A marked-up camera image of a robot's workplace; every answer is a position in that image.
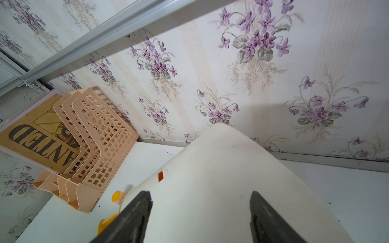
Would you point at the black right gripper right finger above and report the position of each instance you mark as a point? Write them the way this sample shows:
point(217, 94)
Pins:
point(267, 226)

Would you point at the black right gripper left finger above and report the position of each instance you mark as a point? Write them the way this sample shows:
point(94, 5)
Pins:
point(130, 224)

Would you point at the white oval drawer cabinet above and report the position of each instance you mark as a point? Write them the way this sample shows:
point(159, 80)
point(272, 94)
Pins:
point(205, 194)

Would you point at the beige desk file organizer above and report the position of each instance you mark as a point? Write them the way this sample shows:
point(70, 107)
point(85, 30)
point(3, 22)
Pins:
point(105, 139)

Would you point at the wanted poster book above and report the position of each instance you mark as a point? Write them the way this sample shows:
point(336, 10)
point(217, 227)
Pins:
point(38, 135)

